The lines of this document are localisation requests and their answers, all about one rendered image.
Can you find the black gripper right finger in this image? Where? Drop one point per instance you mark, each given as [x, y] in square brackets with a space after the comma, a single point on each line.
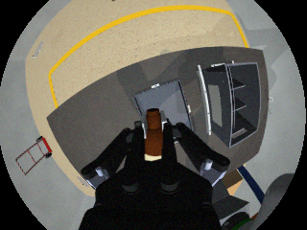
[210, 164]

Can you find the brown bottle with cream label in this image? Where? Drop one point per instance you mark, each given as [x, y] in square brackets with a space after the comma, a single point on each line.
[154, 139]

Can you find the black crate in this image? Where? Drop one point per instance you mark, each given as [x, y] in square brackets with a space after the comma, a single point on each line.
[246, 101]

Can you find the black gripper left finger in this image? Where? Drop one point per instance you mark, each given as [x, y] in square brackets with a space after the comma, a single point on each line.
[128, 143]

